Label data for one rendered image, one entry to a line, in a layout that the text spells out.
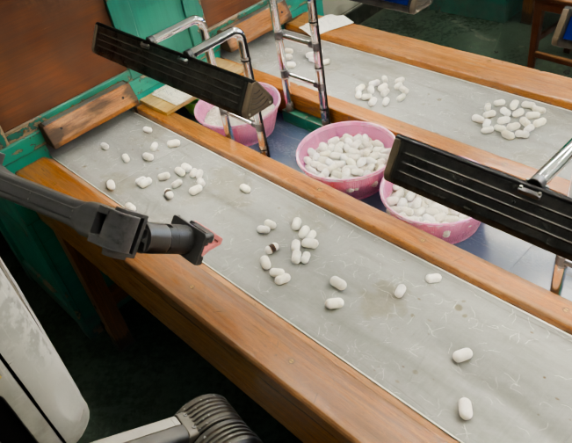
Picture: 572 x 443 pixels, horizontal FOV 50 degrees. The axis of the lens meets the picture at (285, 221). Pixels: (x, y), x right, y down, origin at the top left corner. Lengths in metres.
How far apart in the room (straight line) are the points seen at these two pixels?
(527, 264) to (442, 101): 0.61
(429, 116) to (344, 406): 0.95
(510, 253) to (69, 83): 1.30
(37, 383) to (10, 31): 1.35
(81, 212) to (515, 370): 0.80
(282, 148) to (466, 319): 0.84
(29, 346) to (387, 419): 0.65
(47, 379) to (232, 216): 0.96
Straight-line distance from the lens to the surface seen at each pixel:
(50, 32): 1.89
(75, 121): 1.91
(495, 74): 1.92
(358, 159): 1.63
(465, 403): 1.09
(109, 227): 1.08
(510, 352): 1.19
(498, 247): 1.46
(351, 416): 1.07
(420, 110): 1.80
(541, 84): 1.87
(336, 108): 1.80
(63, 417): 0.65
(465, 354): 1.15
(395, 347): 1.18
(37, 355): 0.60
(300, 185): 1.52
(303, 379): 1.12
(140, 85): 2.05
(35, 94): 1.91
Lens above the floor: 1.68
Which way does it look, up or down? 40 degrees down
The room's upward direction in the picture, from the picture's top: 11 degrees counter-clockwise
